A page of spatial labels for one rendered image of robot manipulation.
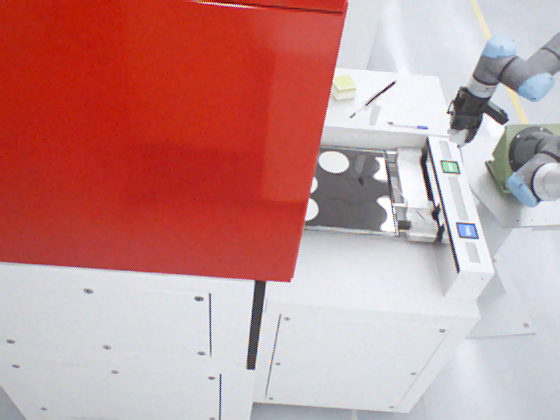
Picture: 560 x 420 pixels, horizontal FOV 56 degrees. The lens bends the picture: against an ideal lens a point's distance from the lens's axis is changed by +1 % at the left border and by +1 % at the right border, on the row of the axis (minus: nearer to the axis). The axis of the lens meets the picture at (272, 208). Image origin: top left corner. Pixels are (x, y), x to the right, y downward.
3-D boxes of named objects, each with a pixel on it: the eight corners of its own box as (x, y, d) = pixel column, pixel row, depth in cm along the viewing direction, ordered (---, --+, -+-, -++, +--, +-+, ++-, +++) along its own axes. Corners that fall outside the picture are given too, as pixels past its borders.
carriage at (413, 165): (407, 240, 163) (410, 235, 160) (393, 158, 187) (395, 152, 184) (433, 242, 163) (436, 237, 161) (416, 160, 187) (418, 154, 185)
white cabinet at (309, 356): (247, 411, 210) (260, 303, 148) (259, 222, 273) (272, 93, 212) (407, 422, 212) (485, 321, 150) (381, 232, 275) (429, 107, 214)
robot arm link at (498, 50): (508, 54, 131) (481, 37, 135) (490, 91, 140) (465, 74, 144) (527, 45, 135) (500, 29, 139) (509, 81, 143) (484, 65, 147)
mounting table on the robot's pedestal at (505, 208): (539, 158, 218) (555, 133, 208) (596, 245, 189) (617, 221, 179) (434, 161, 212) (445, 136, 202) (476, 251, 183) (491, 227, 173)
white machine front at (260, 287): (246, 369, 135) (255, 283, 104) (262, 151, 188) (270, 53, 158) (258, 370, 135) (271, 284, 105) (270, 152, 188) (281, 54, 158)
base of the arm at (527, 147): (556, 133, 183) (577, 130, 173) (552, 177, 184) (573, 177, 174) (515, 130, 180) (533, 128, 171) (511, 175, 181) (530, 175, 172)
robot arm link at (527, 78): (570, 62, 129) (531, 40, 134) (535, 92, 128) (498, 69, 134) (563, 82, 136) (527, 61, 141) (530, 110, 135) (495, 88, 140)
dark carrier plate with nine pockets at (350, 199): (280, 223, 157) (280, 222, 157) (282, 145, 180) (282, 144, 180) (394, 232, 159) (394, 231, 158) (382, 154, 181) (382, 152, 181)
